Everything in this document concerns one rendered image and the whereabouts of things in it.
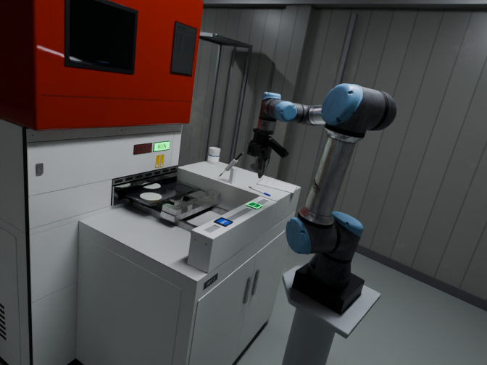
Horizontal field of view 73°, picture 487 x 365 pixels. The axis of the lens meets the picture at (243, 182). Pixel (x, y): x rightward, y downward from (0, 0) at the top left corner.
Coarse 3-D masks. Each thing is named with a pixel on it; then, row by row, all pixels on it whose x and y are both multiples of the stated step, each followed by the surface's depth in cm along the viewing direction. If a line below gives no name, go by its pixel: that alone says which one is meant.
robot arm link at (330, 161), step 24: (336, 96) 91; (360, 96) 88; (384, 96) 93; (336, 120) 90; (360, 120) 90; (336, 144) 94; (336, 168) 96; (312, 192) 101; (336, 192) 99; (312, 216) 102; (288, 240) 108; (312, 240) 102; (336, 240) 106
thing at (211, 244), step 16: (240, 208) 145; (272, 208) 159; (208, 224) 125; (240, 224) 130; (256, 224) 146; (192, 240) 119; (208, 240) 115; (224, 240) 122; (240, 240) 135; (192, 256) 120; (208, 256) 116; (224, 256) 126; (208, 272) 118
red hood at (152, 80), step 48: (0, 0) 105; (48, 0) 101; (96, 0) 114; (144, 0) 131; (192, 0) 154; (0, 48) 110; (48, 48) 105; (96, 48) 119; (144, 48) 138; (192, 48) 162; (0, 96) 115; (48, 96) 109; (96, 96) 125; (144, 96) 145; (192, 96) 174
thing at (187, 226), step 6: (138, 204) 159; (144, 204) 159; (144, 210) 158; (150, 210) 156; (156, 210) 155; (156, 216) 155; (174, 222) 150; (180, 222) 148; (186, 222) 148; (186, 228) 147; (192, 228) 146
